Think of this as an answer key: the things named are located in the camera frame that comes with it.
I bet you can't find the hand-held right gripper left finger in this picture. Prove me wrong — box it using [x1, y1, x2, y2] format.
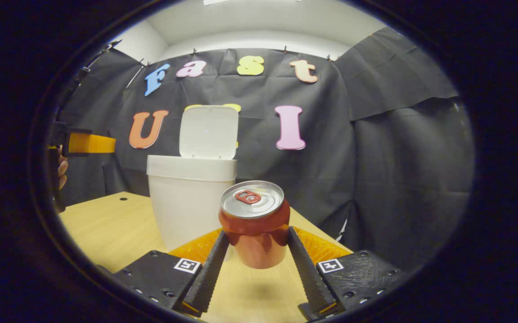
[114, 229, 231, 314]

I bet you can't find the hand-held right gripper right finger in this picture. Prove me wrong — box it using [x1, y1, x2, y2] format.
[287, 226, 405, 321]

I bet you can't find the red pop can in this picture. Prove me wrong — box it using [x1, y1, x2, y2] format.
[218, 180, 291, 270]

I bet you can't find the white desktop garbage bin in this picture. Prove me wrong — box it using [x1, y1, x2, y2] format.
[147, 105, 240, 262]

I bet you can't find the wooden desktop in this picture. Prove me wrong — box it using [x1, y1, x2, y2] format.
[58, 192, 353, 323]

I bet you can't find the black backdrop cloth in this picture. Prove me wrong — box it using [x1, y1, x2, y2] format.
[54, 26, 475, 271]

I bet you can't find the ceiling light panel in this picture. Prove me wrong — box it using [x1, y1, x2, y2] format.
[203, 0, 302, 6]

